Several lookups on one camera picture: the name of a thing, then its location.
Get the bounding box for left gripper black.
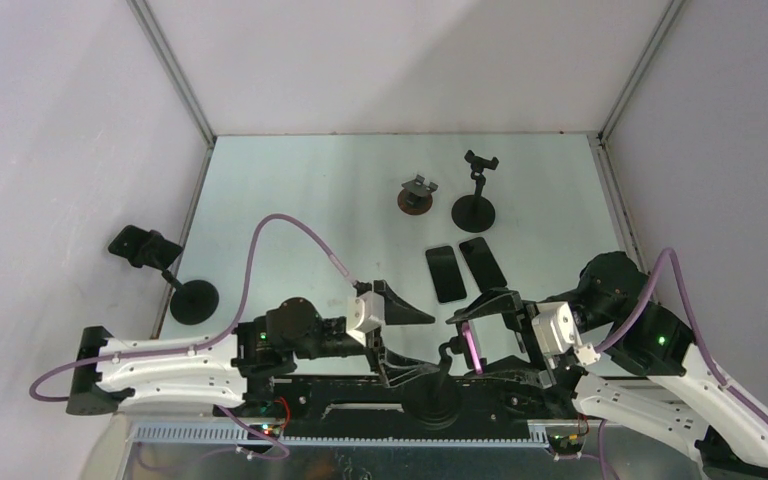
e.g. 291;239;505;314
294;283;440;388

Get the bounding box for black smartphone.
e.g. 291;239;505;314
458;237;508;292

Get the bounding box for small teal phone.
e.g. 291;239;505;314
424;245;467;304

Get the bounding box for black round-base phone stand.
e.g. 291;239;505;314
451;150;499;233

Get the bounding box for black phone pink case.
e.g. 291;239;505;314
461;321;484;375

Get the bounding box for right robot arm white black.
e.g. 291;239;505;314
450;251;768;479

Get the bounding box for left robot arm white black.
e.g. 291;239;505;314
66;280;435;417

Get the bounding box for brown round phone stand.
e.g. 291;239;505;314
397;174;439;216

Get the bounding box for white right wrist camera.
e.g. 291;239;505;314
531;302;601;369

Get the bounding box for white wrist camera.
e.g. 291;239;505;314
346;291;385;346
531;302;601;369

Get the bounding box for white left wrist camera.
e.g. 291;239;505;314
346;291;385;346

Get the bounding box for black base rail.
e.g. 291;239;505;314
230;375;581;439

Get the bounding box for grey cable duct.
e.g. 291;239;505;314
132;422;559;448

